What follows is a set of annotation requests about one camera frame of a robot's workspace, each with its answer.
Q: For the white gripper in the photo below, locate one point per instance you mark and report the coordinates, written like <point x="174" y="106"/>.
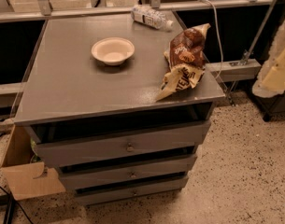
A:
<point x="278" y="70"/>

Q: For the grey drawer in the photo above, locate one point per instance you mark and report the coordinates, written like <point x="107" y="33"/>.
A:
<point x="80" y="151"/>
<point x="128" y="173"/>
<point x="131" y="191"/>

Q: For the grey drawer cabinet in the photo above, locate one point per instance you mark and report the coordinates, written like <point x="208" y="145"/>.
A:
<point x="70" y="95"/>

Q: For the grey bottom drawer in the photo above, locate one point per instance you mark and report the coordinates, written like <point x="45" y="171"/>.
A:
<point x="131" y="191"/>

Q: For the grey top drawer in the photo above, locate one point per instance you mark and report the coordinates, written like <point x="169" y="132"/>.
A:
<point x="80" y="151"/>

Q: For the dark side cabinet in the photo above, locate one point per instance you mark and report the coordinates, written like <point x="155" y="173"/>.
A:
<point x="269" y="107"/>

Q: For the brown yellow chip bag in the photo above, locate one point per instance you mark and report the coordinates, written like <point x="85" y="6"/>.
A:
<point x="186" y="61"/>

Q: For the clear plastic water bottle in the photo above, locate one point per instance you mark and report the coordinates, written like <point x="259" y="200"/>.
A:
<point x="151" y="17"/>

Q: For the white paper bowl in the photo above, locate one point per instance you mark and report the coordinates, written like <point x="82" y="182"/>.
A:
<point x="113" y="51"/>

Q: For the cardboard box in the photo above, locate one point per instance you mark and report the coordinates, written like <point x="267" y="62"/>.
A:
<point x="26" y="179"/>

